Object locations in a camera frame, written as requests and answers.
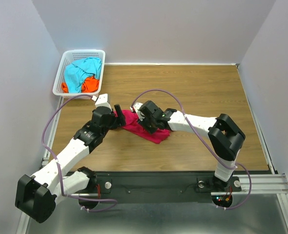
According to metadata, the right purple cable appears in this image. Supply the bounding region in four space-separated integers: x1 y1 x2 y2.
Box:
131 89 252 210

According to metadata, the aluminium rail frame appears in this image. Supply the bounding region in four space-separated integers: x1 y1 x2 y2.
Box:
17 64 288 234

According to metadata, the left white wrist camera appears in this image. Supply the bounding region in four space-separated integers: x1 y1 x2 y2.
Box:
91 94 112 109

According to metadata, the pink t-shirt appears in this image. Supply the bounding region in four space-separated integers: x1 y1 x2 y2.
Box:
121 110 170 144

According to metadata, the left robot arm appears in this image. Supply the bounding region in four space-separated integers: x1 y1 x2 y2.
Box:
15 104 126 223

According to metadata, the white plastic basket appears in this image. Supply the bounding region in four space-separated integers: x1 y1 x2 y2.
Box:
52 49 105 98

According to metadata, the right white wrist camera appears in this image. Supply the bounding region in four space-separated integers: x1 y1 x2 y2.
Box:
130 102 145 121

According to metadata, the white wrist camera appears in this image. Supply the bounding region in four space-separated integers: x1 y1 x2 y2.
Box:
91 94 112 109
130 102 145 121

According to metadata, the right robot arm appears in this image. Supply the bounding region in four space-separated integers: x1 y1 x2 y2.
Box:
131 100 246 190

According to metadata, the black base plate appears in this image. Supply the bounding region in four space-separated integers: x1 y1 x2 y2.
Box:
78 171 242 204

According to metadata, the orange t-shirt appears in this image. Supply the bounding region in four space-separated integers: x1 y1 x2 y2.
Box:
61 76 100 93

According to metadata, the light blue t-shirt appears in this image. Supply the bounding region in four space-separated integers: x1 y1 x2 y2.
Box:
64 57 102 93

